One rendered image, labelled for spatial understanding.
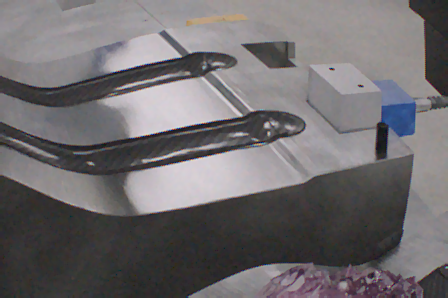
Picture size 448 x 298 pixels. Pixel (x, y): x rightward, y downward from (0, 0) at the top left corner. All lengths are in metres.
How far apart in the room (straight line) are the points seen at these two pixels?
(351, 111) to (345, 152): 0.03
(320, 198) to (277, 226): 0.03
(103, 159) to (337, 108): 0.15
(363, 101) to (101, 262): 0.21
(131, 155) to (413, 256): 0.20
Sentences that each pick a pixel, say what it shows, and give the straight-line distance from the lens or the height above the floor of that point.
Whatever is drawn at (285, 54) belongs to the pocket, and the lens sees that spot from 0.86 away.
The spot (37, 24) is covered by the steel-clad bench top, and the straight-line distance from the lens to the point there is 1.21.
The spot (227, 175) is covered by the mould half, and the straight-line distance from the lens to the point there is 0.66.
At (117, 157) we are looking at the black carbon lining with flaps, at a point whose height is 0.88.
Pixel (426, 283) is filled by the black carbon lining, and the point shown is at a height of 0.85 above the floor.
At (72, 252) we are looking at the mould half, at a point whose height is 0.86.
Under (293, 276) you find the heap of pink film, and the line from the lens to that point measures 0.49.
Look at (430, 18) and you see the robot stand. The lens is 1.23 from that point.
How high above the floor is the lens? 1.19
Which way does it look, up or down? 26 degrees down
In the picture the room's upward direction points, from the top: 2 degrees clockwise
